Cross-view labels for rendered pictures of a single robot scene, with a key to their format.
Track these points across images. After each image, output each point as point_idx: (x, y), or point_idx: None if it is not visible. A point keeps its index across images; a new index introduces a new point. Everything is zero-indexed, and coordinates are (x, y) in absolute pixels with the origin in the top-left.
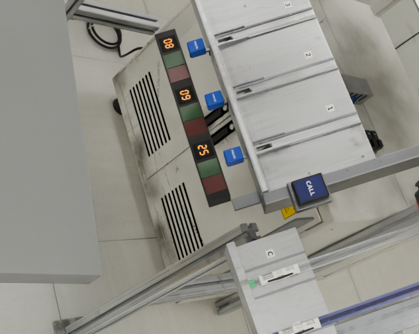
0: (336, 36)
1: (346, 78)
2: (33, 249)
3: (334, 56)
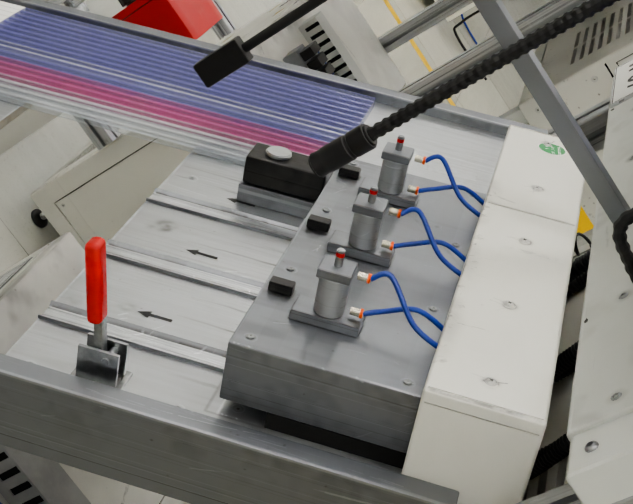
0: (171, 499)
1: (77, 497)
2: None
3: (123, 502)
